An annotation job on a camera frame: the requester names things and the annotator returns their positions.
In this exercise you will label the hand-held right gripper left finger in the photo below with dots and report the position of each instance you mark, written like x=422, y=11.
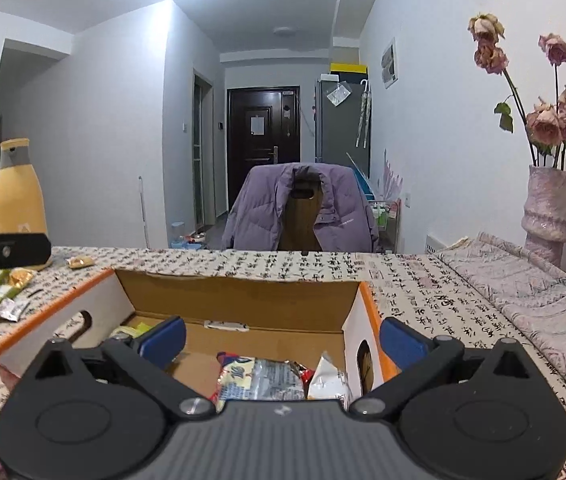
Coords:
x=165, y=342

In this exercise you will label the purple puffer jacket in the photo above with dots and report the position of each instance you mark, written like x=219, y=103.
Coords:
x=258, y=210

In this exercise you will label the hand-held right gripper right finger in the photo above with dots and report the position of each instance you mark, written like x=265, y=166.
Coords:
x=403, y=345

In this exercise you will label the pink textured vase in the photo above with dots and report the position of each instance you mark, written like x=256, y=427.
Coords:
x=548, y=215

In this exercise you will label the quilted pink blanket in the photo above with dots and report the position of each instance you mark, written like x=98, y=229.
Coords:
x=538, y=300

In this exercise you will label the wooden chair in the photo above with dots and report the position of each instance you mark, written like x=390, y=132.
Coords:
x=300, y=222

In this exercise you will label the small yellow candy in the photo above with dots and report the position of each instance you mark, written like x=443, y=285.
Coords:
x=80, y=261

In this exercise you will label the yellow-green snack packet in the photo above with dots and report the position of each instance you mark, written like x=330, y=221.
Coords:
x=130, y=332

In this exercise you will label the dark entrance door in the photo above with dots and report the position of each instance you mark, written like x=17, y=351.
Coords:
x=263, y=165

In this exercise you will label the white folded umbrella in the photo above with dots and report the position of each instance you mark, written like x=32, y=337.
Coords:
x=363, y=115

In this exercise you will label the yellow box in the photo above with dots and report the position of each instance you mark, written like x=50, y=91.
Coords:
x=349, y=68

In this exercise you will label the blue folding rack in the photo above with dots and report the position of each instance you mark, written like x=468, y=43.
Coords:
x=363, y=180

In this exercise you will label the white paper notice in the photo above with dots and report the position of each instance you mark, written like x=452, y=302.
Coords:
x=257, y=126

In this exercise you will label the silver snack packet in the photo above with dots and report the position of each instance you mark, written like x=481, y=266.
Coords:
x=328, y=380

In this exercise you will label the white mop stick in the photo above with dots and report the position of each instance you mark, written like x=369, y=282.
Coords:
x=144, y=215

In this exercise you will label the storage trolley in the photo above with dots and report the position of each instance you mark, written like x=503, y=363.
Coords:
x=384, y=222

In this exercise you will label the clear plastic bag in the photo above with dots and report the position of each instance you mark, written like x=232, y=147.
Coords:
x=339, y=94

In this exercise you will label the yellow bottle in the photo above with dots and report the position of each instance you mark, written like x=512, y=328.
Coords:
x=19, y=195

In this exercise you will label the small silver sachet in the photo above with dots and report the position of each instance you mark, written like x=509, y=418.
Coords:
x=10, y=309

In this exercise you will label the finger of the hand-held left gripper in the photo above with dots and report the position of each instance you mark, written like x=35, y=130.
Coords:
x=8, y=251

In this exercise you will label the grey refrigerator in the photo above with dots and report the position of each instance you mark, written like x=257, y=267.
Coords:
x=335, y=130

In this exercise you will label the orange cardboard box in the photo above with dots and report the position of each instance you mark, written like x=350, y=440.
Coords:
x=243, y=300

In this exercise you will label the dried rose bouquet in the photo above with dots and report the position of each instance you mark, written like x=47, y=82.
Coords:
x=545, y=125

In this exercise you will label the glass interior door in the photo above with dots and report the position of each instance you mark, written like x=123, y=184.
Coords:
x=203, y=160

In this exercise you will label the framed wall picture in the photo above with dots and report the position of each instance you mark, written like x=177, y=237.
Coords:
x=389, y=62

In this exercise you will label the orange snack packet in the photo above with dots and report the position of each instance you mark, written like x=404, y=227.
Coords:
x=20, y=278

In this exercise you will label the round ceiling lamp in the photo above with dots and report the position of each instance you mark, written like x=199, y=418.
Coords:
x=284, y=31

